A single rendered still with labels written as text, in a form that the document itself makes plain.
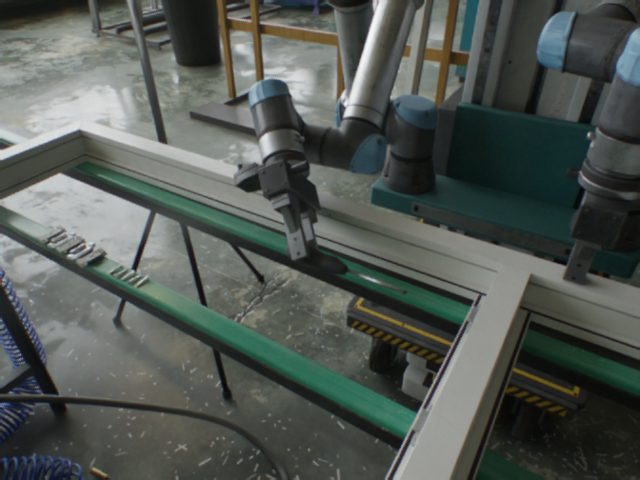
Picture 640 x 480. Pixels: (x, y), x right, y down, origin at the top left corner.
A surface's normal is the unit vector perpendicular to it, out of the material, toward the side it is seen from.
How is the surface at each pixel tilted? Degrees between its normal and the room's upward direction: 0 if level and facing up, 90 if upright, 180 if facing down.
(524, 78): 90
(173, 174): 90
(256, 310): 0
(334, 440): 0
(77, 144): 90
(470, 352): 0
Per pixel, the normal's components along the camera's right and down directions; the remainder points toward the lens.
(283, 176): -0.37, -0.22
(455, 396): 0.00, -0.81
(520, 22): -0.51, 0.51
